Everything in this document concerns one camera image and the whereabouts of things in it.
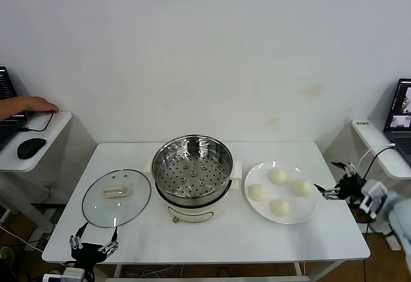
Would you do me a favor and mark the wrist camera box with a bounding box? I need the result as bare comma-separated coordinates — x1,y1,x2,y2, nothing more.
42,266,86,282
359,181,389,219

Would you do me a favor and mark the black computer mouse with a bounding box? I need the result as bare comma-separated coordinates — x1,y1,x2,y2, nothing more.
17,137,48,160

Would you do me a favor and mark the perforated steel steamer basket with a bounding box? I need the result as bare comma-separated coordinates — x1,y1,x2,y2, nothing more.
144,134,243,206

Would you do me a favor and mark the cream electric cooking pot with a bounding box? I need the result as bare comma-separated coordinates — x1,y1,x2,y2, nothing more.
146,172,241,224

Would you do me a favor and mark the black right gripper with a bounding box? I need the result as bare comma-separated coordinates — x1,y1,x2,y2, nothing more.
313,161,367,204

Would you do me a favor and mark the white cable bundle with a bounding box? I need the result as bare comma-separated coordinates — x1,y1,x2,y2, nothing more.
125,264,180,278

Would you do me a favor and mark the white steamed baozi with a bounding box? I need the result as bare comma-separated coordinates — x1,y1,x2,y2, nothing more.
291,179,313,197
268,168,288,186
269,198,292,217
249,184,268,202

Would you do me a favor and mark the person's bare hand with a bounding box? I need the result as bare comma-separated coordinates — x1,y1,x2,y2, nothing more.
19,96,60,116

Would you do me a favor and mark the laptop with video windows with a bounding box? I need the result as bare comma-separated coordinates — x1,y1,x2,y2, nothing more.
383,77,411,156

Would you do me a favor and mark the laptop with dark text screen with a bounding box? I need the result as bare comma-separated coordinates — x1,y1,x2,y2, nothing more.
0,66,36,153

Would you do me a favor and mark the person's bare forearm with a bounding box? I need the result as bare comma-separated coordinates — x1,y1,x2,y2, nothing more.
0,98,24,122

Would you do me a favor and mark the black laptop charger cable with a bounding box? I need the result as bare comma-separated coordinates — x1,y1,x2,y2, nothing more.
18,110,55,132

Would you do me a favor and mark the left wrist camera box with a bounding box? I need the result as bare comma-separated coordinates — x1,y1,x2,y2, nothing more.
42,266,86,282

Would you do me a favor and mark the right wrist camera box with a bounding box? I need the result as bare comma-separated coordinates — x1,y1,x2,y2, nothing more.
359,181,389,219

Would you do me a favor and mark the white round plate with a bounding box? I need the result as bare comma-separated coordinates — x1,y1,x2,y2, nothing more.
243,161,320,225

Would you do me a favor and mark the white floor cable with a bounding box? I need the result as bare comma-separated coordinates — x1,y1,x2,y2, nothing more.
0,224,44,253

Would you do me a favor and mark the white table leg frame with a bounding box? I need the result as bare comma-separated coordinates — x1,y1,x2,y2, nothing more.
104,261,347,282

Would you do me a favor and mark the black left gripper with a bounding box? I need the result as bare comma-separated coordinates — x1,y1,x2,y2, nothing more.
69,222,119,269

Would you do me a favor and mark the round glass pot lid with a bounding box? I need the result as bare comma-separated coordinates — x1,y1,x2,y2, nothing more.
82,168,152,229

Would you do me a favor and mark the black power adapter cable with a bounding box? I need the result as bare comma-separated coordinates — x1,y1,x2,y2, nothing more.
364,145,394,180

